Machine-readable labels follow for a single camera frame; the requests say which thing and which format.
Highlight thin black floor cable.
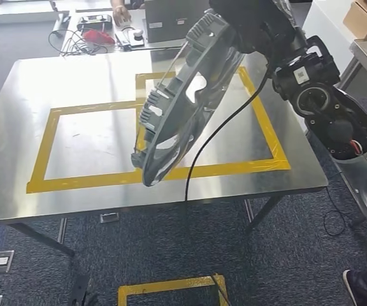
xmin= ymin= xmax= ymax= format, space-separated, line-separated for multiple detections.
xmin=323 ymin=185 xmax=360 ymax=237

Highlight silver plastic wheel hubcap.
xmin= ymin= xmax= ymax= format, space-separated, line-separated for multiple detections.
xmin=130 ymin=11 xmax=246 ymax=188

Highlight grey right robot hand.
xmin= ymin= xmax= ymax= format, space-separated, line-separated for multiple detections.
xmin=236 ymin=0 xmax=299 ymax=58

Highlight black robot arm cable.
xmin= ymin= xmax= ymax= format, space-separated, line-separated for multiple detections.
xmin=184 ymin=67 xmax=272 ymax=306

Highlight yellow table tape rectangle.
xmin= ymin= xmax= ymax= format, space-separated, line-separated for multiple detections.
xmin=26 ymin=99 xmax=146 ymax=195
xmin=135 ymin=66 xmax=292 ymax=183

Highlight white flat device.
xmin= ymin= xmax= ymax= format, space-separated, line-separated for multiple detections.
xmin=114 ymin=27 xmax=146 ymax=48

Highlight grey metal case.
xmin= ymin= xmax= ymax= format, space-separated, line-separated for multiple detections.
xmin=144 ymin=0 xmax=210 ymax=44

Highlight stainless steel workbench table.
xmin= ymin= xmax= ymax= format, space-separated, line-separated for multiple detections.
xmin=0 ymin=50 xmax=329 ymax=258

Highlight grey desk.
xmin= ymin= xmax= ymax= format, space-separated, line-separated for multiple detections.
xmin=51 ymin=7 xmax=211 ymax=58

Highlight open silver floor socket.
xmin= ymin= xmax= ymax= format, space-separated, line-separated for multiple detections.
xmin=99 ymin=212 xmax=120 ymax=224

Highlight brown cardboard box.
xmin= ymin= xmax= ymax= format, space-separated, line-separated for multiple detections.
xmin=342 ymin=0 xmax=367 ymax=40

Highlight red pouch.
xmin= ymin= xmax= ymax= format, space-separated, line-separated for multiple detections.
xmin=83 ymin=29 xmax=116 ymax=47

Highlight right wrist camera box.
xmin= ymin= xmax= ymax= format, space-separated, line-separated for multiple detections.
xmin=209 ymin=0 xmax=287 ymax=48

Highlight black tangled desk cables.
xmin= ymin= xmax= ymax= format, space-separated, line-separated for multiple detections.
xmin=48 ymin=27 xmax=108 ymax=57

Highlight black handheld controller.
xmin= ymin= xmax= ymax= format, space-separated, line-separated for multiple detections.
xmin=76 ymin=13 xmax=113 ymax=32

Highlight white long bench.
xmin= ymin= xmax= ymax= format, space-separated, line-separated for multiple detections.
xmin=0 ymin=0 xmax=71 ymax=24

